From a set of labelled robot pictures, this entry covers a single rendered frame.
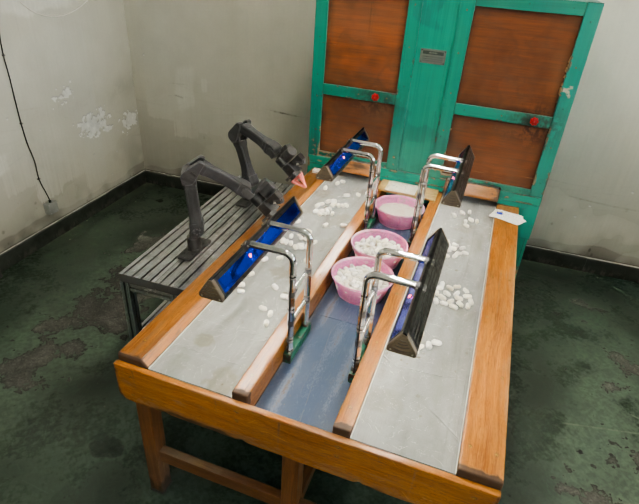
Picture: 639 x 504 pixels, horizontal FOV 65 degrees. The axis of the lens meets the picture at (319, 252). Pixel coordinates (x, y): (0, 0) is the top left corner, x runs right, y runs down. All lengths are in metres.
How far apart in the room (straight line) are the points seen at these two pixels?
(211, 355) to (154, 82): 3.09
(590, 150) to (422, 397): 2.52
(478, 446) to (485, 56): 1.90
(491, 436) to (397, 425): 0.27
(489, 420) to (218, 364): 0.86
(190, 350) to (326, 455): 0.57
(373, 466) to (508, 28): 2.08
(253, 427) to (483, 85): 2.01
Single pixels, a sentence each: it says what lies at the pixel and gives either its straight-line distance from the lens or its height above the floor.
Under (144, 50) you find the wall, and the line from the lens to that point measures 4.48.
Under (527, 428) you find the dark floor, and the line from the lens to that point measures 2.77.
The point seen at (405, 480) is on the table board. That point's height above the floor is 0.67.
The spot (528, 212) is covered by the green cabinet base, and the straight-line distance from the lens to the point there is 3.02.
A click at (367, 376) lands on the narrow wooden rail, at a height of 0.76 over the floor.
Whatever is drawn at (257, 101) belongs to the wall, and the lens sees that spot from 4.06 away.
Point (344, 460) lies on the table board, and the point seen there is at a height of 0.67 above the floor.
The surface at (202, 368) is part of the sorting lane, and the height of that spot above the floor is 0.74.
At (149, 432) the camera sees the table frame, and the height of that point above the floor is 0.37.
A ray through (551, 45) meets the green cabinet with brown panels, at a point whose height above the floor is 1.59.
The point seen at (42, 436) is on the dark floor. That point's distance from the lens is 2.68.
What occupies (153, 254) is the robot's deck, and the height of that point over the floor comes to 0.67.
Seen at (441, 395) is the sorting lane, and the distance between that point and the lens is 1.70.
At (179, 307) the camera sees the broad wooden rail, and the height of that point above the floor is 0.76.
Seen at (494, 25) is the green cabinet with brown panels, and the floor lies 1.65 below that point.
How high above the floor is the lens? 1.93
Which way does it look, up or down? 31 degrees down
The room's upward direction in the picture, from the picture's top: 4 degrees clockwise
